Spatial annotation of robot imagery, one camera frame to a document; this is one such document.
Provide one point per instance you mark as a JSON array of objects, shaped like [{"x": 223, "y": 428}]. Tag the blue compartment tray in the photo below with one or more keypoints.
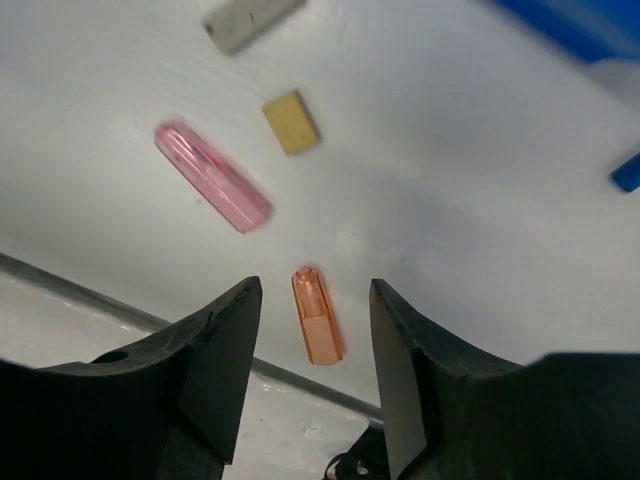
[{"x": 589, "y": 30}]

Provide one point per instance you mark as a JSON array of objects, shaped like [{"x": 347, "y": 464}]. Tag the grey eraser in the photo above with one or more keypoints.
[{"x": 234, "y": 25}]

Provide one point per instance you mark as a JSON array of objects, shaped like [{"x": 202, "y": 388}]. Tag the orange clear case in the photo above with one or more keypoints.
[{"x": 316, "y": 317}]

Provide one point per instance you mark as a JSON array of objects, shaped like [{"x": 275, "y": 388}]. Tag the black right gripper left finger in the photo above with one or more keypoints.
[{"x": 165, "y": 407}]

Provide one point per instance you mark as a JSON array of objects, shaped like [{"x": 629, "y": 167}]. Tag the yellow eraser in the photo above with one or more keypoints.
[{"x": 291, "y": 123}]

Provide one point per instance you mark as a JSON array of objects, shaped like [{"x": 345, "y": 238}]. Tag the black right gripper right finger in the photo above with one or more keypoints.
[{"x": 454, "y": 411}]

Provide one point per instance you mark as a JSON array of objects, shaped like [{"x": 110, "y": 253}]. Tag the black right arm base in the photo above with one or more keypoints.
[{"x": 366, "y": 459}]

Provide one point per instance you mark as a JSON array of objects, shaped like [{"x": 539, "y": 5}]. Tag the white blue pen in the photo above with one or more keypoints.
[{"x": 626, "y": 177}]

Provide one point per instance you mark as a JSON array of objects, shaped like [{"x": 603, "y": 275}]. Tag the pink clear case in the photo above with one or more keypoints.
[{"x": 213, "y": 176}]

